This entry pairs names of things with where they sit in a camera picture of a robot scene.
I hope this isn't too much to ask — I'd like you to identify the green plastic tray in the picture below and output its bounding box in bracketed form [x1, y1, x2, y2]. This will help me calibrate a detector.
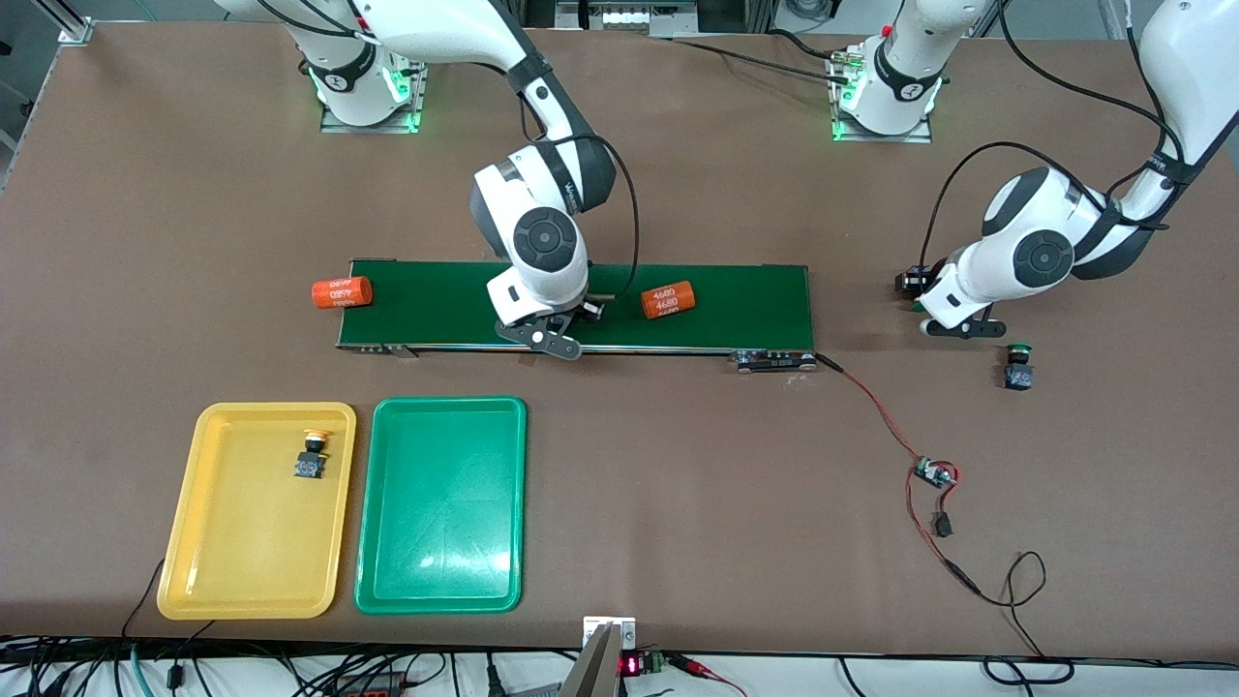
[353, 395, 529, 616]

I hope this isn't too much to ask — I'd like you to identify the silver equipment box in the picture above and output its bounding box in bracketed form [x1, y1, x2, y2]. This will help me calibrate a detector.
[555, 0, 700, 38]

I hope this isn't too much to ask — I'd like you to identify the yellow plastic tray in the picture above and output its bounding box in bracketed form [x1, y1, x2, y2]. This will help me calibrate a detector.
[156, 401, 358, 621]

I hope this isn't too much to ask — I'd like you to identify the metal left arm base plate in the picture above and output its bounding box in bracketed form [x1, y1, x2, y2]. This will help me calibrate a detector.
[831, 48, 933, 144]

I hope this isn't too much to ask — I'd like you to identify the thin black table cable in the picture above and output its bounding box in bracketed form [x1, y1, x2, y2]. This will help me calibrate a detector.
[121, 559, 166, 640]

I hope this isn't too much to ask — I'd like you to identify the black base power cable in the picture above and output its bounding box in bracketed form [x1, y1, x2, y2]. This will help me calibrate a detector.
[668, 27, 862, 83]

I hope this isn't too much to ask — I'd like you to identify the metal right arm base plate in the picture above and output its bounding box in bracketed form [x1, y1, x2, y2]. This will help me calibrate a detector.
[319, 58, 432, 135]

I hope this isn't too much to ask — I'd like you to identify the red clip lead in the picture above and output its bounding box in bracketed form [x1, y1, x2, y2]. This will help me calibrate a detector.
[673, 654, 748, 697]

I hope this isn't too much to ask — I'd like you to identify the silver table edge bracket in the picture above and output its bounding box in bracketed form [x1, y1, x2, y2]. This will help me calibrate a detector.
[583, 616, 637, 652]

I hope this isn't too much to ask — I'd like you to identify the aluminium frame profile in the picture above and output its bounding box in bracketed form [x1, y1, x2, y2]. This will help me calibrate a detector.
[56, 0, 95, 45]

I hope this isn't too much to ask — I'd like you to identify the thin black looped cable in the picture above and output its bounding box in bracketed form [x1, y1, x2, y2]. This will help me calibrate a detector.
[973, 551, 1075, 684]

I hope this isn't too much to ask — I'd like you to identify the grey metal pole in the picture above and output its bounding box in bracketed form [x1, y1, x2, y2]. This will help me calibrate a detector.
[559, 622, 620, 697]

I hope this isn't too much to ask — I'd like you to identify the orange cylinder white print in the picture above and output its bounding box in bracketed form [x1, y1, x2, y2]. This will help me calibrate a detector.
[311, 276, 375, 311]
[640, 280, 698, 319]

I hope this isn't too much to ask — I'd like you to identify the red black conveyor wire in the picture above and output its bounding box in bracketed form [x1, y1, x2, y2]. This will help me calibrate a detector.
[811, 352, 981, 595]

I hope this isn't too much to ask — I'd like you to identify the yellow push button switch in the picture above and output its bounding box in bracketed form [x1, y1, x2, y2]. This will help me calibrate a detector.
[293, 428, 331, 480]

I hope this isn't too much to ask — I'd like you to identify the green belt conveyor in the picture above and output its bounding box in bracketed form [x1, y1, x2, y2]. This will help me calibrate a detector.
[335, 258, 817, 375]

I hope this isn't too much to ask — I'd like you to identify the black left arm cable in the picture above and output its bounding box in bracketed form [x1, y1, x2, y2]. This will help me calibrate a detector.
[920, 0, 1187, 282]

